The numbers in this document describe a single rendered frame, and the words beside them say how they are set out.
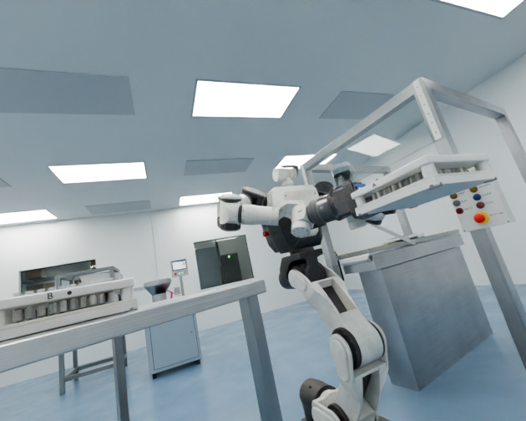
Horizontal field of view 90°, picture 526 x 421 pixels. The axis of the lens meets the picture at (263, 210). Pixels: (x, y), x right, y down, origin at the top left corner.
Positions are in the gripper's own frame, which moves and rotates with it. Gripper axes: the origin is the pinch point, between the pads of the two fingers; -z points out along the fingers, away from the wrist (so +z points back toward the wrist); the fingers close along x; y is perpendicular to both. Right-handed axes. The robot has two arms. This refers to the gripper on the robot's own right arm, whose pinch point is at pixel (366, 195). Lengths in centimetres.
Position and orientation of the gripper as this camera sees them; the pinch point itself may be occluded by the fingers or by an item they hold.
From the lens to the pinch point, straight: 86.3
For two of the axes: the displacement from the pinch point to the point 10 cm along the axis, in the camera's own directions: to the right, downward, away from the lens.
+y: -5.7, -0.8, -8.2
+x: 2.2, 9.4, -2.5
